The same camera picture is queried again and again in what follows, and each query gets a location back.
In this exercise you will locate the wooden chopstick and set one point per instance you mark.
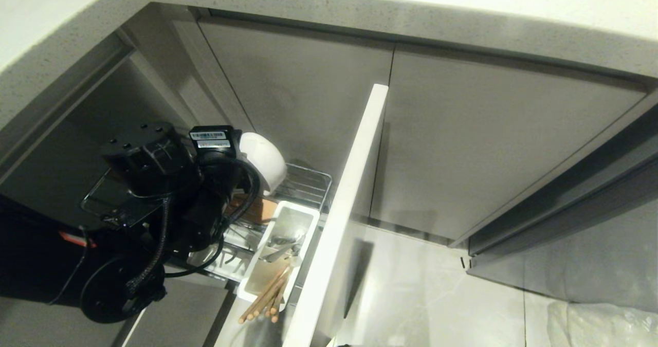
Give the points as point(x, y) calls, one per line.
point(259, 300)
point(268, 294)
point(279, 303)
point(275, 295)

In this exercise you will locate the metal spoon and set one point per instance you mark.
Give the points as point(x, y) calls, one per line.
point(281, 252)

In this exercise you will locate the dark grey cabinet panel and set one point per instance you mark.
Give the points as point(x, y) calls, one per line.
point(576, 213)

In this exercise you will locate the white plastic utensil caddy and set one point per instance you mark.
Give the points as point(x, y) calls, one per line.
point(300, 218)

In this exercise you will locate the white pull-out drawer front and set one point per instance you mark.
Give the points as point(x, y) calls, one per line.
point(339, 208)

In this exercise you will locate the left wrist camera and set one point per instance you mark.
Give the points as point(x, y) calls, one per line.
point(213, 137)

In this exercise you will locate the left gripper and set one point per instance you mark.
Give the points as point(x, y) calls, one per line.
point(205, 208)

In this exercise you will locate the brown wooden board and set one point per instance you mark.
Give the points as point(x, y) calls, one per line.
point(259, 211)

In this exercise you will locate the grey cabinet door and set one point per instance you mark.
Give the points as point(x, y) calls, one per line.
point(488, 141)
point(298, 90)

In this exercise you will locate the white ceramic bowl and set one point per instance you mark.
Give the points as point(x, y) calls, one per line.
point(267, 162)

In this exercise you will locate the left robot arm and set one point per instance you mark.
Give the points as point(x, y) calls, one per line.
point(141, 154)

